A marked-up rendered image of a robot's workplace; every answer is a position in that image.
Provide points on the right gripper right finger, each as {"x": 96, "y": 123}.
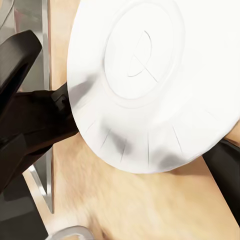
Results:
{"x": 223, "y": 160}

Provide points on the saucer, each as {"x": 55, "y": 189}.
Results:
{"x": 154, "y": 84}

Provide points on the coffee cup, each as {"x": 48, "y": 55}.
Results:
{"x": 81, "y": 231}

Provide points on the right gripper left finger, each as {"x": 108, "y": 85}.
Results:
{"x": 12, "y": 150}

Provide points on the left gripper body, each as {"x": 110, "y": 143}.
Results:
{"x": 29, "y": 118}

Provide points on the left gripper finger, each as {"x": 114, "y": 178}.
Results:
{"x": 58, "y": 100}
{"x": 17, "y": 56}

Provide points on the drop in sink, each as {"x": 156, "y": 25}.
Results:
{"x": 17, "y": 16}

